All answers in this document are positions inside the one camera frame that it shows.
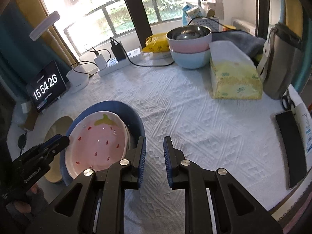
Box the beige speckled plate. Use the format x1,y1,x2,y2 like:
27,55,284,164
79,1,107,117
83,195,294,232
43,116,74,184

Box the pink strawberry bowl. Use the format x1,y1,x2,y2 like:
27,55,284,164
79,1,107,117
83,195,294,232
65,111,132,179

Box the dark blue bowl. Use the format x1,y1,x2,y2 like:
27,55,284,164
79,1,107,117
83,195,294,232
60,100,145,185

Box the person's left hand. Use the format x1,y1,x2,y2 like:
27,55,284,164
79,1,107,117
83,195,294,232
6,183,48,225

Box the small cardboard box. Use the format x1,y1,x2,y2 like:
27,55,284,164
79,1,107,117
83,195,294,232
19,101,39,131

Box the tablet showing clock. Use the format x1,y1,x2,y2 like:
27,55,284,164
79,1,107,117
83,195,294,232
27,61,67,113

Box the white lamp base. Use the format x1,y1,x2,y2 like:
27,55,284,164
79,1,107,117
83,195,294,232
66,65,89,94

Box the black phone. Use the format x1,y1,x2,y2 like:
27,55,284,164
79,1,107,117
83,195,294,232
274,110,307,189

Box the teal curtain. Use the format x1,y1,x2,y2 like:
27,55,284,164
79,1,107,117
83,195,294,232
1,1,70,100

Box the balcony railing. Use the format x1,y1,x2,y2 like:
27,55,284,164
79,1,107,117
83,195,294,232
63,0,204,56

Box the white textured tablecloth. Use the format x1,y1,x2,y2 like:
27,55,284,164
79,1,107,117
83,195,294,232
12,53,310,234

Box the white power strip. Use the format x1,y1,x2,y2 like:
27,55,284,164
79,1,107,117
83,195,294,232
97,48,142,77

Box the black scissors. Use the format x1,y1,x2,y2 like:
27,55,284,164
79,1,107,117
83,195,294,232
281,89,296,111

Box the yellow tissue pack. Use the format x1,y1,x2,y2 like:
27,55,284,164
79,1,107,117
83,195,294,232
209,41,263,100

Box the yellow wet wipes pack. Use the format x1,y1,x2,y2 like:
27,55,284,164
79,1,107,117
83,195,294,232
142,33,169,53

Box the light blue bowl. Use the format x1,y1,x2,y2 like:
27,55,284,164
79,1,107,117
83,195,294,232
170,50,210,70

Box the pink steel-lined bowl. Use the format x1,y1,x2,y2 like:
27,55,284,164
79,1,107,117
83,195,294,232
166,25,212,53

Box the grey folded towel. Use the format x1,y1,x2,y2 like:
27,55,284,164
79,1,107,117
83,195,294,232
212,31,265,58

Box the white storage basket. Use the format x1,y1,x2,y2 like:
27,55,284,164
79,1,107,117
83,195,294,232
187,17,219,32

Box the white charger with cable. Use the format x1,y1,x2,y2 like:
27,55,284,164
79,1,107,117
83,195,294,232
70,46,112,77

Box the black charger with cable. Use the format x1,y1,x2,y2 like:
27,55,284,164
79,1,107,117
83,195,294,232
109,37,174,67

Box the dark window frame post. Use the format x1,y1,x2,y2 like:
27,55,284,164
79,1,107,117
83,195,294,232
124,0,152,48

